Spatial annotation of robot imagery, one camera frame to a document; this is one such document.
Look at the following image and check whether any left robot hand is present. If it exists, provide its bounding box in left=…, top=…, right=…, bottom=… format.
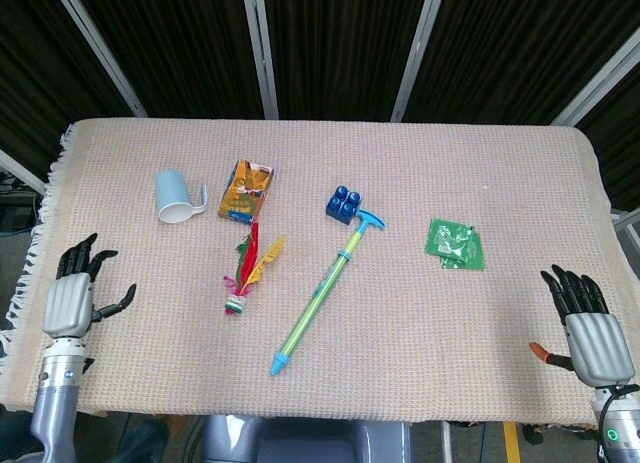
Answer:
left=41, top=232, right=138, bottom=340

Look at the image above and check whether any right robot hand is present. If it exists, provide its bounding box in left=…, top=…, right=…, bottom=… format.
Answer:
left=529, top=264, right=640, bottom=388

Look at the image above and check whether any colourful feather shuttlecock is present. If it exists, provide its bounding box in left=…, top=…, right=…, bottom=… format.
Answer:
left=222, top=221, right=289, bottom=316

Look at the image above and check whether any light blue plastic mug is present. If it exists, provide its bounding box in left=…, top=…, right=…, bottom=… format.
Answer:
left=153, top=169, right=209, bottom=225

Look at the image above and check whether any orange snack box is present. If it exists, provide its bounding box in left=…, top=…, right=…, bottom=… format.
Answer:
left=217, top=158, right=276, bottom=227

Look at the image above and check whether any green sachet packet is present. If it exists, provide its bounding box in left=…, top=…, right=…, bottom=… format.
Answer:
left=424, top=218, right=482, bottom=262
left=438, top=231, right=487, bottom=271

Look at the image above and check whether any beige woven tablecloth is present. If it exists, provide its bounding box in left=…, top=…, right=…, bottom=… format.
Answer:
left=0, top=117, right=612, bottom=427

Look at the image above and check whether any green blue water squirter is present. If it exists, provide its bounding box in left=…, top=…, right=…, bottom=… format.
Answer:
left=270, top=208, right=388, bottom=378

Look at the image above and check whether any grey robot torso base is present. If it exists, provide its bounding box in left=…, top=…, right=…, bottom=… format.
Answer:
left=199, top=413, right=416, bottom=463

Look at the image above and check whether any blue toy building block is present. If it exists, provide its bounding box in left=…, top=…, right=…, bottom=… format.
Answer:
left=325, top=185, right=364, bottom=227

